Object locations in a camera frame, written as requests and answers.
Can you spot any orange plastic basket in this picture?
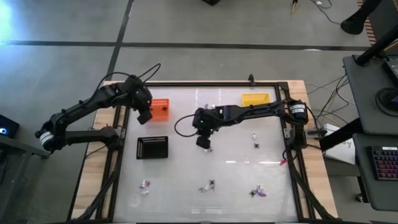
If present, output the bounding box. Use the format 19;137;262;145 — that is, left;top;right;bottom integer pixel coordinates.
150;98;170;121

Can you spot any black plastic basket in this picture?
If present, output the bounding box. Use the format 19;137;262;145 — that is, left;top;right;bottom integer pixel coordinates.
136;136;169;160

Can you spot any yellow plastic basket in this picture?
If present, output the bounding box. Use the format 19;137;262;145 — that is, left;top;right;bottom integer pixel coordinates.
241;92;271;108

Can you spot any clear round plastic disc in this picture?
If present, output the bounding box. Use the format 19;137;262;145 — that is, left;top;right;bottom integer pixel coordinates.
128;194;142;208

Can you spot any grey metal stand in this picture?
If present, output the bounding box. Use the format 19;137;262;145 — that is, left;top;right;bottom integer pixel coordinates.
0;135;51;218

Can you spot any white power box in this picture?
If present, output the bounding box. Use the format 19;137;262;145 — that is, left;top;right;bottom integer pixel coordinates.
322;123;342;139

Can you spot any black device blue light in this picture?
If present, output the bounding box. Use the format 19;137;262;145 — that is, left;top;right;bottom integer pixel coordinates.
0;114;21;139

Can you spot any black desk leg beam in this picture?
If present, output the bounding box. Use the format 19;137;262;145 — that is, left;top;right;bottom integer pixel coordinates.
319;117;364;152

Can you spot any white paper sheet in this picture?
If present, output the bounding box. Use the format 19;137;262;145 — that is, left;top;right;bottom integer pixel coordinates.
323;138;356;166

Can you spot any grey desk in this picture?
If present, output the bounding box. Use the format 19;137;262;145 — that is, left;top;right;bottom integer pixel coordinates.
353;133;398;212
342;54;398;135

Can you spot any black backlit keyboard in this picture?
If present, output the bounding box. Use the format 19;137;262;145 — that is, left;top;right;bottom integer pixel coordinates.
369;145;398;182

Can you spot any black stand leg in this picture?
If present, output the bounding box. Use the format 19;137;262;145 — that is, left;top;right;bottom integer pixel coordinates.
340;0;384;35
354;24;398;67

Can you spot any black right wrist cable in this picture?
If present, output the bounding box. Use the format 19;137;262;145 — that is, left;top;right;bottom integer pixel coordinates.
174;113;200;138

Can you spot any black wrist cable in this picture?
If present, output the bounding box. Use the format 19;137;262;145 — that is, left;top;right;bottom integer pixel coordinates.
174;113;200;138
95;63;162;93

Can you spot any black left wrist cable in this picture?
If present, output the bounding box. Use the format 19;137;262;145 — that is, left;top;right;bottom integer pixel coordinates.
95;63;162;93

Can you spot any black aluminium table frame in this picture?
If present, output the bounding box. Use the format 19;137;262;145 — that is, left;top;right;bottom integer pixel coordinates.
67;81;340;224

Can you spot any black cable tangle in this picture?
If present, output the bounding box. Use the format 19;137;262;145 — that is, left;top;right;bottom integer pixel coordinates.
304;73;357;125

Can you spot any black floor cable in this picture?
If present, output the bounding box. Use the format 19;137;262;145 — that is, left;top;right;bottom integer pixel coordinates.
309;0;342;26

